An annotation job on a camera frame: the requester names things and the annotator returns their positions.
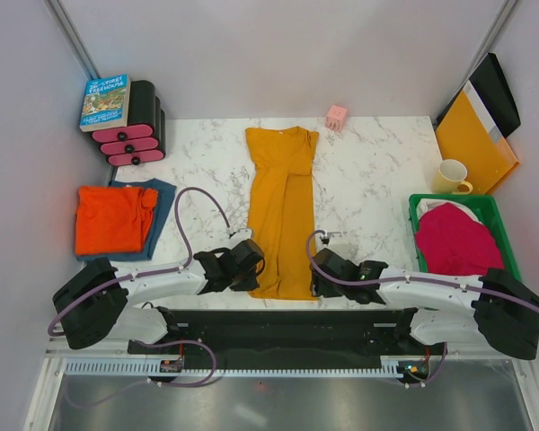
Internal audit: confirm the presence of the blue treehouse book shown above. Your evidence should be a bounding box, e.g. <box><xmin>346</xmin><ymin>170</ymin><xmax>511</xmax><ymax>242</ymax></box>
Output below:
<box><xmin>79</xmin><ymin>75</ymin><xmax>131</xmax><ymax>133</ymax></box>

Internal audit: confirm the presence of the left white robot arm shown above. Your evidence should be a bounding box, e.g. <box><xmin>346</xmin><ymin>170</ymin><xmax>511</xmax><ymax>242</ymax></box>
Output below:
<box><xmin>49</xmin><ymin>239</ymin><xmax>265</xmax><ymax>353</ymax></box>

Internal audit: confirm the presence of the white slotted cable duct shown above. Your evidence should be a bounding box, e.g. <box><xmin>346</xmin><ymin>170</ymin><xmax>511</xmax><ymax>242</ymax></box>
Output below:
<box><xmin>63</xmin><ymin>358</ymin><xmax>405</xmax><ymax>379</ymax></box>

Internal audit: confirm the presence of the white cloth in bin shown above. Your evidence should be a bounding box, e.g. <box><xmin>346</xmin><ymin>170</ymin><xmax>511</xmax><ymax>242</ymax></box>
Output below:
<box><xmin>415</xmin><ymin>198</ymin><xmax>481</xmax><ymax>224</ymax></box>

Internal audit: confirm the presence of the orange envelope folder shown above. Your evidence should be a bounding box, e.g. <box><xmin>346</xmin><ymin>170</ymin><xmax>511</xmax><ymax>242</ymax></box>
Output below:
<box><xmin>436</xmin><ymin>82</ymin><xmax>519</xmax><ymax>195</ymax></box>

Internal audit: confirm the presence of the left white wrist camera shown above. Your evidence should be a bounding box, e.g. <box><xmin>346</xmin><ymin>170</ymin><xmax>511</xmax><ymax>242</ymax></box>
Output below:
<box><xmin>228</xmin><ymin>227</ymin><xmax>253</xmax><ymax>243</ymax></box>

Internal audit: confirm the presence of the pale yellow mug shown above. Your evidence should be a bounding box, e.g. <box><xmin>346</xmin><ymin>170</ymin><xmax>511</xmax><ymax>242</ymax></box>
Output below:
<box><xmin>430</xmin><ymin>159</ymin><xmax>473</xmax><ymax>195</ymax></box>

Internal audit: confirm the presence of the orange folded t shirt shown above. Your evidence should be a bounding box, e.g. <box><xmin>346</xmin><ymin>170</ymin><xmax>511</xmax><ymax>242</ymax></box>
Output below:
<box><xmin>75</xmin><ymin>186</ymin><xmax>159</xmax><ymax>256</ymax></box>

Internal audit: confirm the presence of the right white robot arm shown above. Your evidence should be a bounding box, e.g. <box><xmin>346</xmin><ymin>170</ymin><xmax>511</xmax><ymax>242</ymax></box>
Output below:
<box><xmin>310</xmin><ymin>248</ymin><xmax>539</xmax><ymax>360</ymax></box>

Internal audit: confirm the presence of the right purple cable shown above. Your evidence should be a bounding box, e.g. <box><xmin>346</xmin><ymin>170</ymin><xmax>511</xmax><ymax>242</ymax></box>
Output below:
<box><xmin>305</xmin><ymin>229</ymin><xmax>539</xmax><ymax>339</ymax></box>

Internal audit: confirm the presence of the black pink drawer organizer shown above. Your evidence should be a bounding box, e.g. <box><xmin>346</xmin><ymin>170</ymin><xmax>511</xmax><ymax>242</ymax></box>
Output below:
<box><xmin>92</xmin><ymin>80</ymin><xmax>166</xmax><ymax>167</ymax></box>

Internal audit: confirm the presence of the green plastic bin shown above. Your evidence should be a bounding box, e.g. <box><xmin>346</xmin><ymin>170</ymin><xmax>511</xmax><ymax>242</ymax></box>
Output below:
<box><xmin>408</xmin><ymin>194</ymin><xmax>522</xmax><ymax>281</ymax></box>

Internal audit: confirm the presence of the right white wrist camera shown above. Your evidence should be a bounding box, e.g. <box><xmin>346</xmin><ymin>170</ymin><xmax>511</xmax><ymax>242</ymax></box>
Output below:
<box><xmin>319</xmin><ymin>230</ymin><xmax>343</xmax><ymax>247</ymax></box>

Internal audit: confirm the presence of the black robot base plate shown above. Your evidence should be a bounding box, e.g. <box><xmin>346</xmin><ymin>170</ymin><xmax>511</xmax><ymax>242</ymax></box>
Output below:
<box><xmin>128</xmin><ymin>310</ymin><xmax>444</xmax><ymax>370</ymax></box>

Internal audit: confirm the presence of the mustard yellow t shirt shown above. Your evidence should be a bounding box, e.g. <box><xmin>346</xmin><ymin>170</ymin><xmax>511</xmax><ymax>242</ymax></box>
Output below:
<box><xmin>245</xmin><ymin>127</ymin><xmax>319</xmax><ymax>301</ymax></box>

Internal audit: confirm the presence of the blue folded t shirt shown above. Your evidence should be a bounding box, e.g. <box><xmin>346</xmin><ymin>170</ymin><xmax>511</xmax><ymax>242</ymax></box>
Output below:
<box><xmin>75</xmin><ymin>179</ymin><xmax>176</xmax><ymax>262</ymax></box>

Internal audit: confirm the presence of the pink cube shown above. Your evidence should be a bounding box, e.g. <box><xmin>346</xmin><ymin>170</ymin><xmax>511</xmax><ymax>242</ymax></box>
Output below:
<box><xmin>324</xmin><ymin>105</ymin><xmax>348</xmax><ymax>132</ymax></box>

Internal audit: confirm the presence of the magenta t shirt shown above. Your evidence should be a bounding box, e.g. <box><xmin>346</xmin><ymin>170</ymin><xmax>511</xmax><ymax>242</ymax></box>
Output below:
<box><xmin>414</xmin><ymin>203</ymin><xmax>505</xmax><ymax>276</ymax></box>

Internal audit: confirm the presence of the black white folder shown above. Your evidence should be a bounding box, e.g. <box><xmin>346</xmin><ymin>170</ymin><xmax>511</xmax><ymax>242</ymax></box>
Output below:
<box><xmin>436</xmin><ymin>52</ymin><xmax>522</xmax><ymax>140</ymax></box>

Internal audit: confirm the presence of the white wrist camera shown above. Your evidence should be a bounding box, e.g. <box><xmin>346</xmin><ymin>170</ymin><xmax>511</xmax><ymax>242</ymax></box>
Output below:
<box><xmin>319</xmin><ymin>230</ymin><xmax>343</xmax><ymax>247</ymax></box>
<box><xmin>228</xmin><ymin>227</ymin><xmax>253</xmax><ymax>243</ymax></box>

